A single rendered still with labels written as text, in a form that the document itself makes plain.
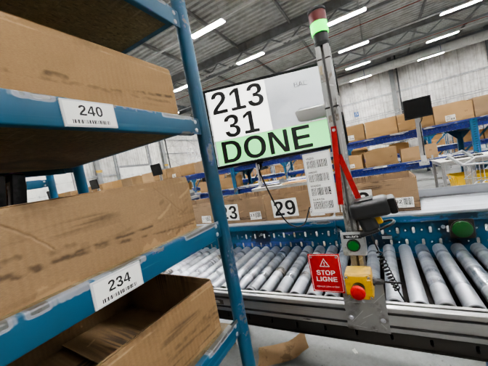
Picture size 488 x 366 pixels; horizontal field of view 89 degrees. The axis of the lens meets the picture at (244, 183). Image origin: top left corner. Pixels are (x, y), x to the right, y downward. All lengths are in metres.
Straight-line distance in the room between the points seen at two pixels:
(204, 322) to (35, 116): 0.39
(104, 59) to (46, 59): 0.08
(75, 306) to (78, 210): 0.11
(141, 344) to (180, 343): 0.07
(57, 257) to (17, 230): 0.05
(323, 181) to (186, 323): 0.56
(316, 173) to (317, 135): 0.16
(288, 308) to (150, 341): 0.67
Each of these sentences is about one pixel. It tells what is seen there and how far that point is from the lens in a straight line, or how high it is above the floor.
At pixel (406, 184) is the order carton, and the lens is 1.42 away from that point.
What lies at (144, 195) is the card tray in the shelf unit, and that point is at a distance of 0.41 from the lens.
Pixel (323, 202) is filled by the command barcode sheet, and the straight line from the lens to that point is 0.83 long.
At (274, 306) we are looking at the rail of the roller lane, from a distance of 1.04.
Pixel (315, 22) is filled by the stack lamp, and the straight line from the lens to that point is 0.89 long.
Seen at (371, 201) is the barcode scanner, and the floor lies 1.08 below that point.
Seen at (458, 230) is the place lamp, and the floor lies 0.81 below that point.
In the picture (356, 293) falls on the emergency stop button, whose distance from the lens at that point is 0.80.
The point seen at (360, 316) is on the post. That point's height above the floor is 0.71.
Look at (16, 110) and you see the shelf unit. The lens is 0.32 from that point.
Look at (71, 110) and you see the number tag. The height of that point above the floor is 1.33.
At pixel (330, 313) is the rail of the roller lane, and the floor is 0.71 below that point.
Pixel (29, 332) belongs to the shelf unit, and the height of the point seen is 1.13.
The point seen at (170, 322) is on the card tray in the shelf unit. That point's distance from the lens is 0.45.
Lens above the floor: 1.23
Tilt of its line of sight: 3 degrees down
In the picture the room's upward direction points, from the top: 11 degrees counter-clockwise
